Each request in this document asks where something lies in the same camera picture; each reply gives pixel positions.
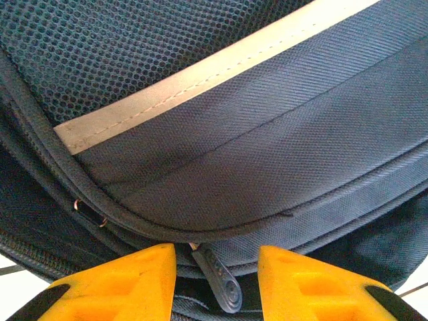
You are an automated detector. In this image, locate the navy blue school backpack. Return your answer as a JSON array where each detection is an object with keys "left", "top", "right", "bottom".
[{"left": 0, "top": 0, "right": 428, "bottom": 321}]

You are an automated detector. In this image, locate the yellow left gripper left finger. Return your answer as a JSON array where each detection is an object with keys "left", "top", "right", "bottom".
[{"left": 6, "top": 243, "right": 177, "bottom": 321}]

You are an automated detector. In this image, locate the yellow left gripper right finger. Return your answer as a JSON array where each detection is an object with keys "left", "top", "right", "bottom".
[{"left": 257, "top": 245, "right": 424, "bottom": 321}]

